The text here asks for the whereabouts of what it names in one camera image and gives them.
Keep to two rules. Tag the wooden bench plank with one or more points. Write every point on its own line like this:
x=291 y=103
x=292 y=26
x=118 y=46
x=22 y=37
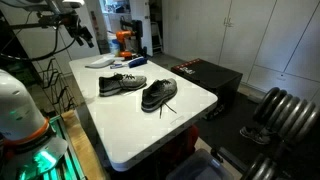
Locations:
x=83 y=148

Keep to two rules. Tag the black plyo box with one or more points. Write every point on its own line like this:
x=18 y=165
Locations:
x=221 y=81

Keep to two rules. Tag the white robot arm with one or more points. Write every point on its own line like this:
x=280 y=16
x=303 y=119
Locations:
x=33 y=147

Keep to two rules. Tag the black wire rack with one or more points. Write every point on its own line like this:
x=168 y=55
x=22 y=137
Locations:
x=56 y=87

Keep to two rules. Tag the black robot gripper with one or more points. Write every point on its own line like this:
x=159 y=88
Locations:
x=79 y=33

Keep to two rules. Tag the blue brush on table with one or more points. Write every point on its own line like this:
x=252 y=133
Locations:
x=133 y=63

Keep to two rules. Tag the clear plastic storage bin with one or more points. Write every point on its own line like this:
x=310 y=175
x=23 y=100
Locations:
x=200 y=166

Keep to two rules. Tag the orange power tool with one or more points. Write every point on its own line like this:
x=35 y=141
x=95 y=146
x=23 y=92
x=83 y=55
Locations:
x=121 y=36

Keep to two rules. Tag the grey shoe on floor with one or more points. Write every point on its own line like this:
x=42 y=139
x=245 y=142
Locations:
x=261 y=137

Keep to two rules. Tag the grey running shoe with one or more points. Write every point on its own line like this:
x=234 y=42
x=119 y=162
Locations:
x=157 y=94
x=118 y=82

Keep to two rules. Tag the white cabinet doors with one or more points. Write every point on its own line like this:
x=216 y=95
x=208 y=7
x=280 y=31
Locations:
x=270 y=42

